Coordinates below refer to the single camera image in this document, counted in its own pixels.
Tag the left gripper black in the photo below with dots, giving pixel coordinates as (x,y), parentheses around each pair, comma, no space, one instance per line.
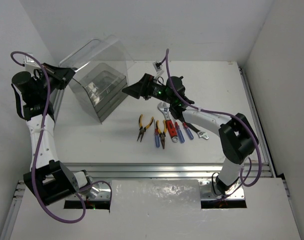
(58,75)

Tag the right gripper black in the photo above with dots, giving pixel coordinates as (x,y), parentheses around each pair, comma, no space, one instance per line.
(143,88)

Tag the red handled adjustable wrench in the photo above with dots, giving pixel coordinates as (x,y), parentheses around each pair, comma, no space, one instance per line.
(162,107)

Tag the red blue screwdriver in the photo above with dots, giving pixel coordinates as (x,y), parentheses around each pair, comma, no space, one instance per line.
(156,135)
(188,131)
(179,132)

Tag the black handled adjustable wrench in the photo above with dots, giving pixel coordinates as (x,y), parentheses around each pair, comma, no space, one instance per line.
(201,134)

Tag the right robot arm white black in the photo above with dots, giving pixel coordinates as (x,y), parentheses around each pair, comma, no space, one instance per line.
(237,138)

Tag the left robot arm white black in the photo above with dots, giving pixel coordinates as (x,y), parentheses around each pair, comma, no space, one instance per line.
(54,181)

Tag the clear stacked plastic container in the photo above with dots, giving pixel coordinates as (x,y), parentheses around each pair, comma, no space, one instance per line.
(98,89)

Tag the yellow black needle-nose pliers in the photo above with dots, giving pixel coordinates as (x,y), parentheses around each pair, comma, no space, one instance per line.
(142,128)

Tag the yellow black long-nose pliers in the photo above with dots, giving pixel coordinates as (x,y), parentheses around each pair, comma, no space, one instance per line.
(161,133)

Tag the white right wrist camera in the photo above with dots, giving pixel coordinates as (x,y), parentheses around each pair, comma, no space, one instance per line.
(158,68)

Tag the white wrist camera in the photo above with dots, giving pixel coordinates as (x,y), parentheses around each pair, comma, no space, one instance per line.
(158,68)
(28,61)

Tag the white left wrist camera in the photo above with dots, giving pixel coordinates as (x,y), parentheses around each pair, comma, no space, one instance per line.
(28,61)

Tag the aluminium frame rail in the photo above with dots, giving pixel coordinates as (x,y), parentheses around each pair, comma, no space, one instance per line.
(157,192)

